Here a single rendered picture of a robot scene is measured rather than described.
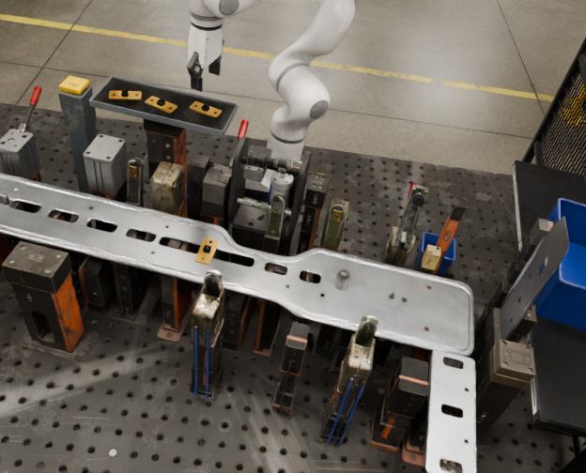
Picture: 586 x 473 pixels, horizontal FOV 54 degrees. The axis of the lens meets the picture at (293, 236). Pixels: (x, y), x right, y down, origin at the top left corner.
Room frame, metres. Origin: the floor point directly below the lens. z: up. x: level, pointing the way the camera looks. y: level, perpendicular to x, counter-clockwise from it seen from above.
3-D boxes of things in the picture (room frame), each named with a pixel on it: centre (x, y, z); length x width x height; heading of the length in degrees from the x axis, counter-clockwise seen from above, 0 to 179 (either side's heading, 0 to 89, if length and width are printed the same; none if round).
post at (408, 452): (0.70, -0.40, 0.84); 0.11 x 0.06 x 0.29; 175
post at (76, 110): (1.33, 0.66, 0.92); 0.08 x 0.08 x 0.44; 85
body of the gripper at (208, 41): (1.31, 0.29, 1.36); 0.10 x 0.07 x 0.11; 164
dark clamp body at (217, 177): (1.15, 0.22, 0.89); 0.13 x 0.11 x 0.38; 175
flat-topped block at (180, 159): (1.30, 0.40, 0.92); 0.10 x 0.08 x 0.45; 85
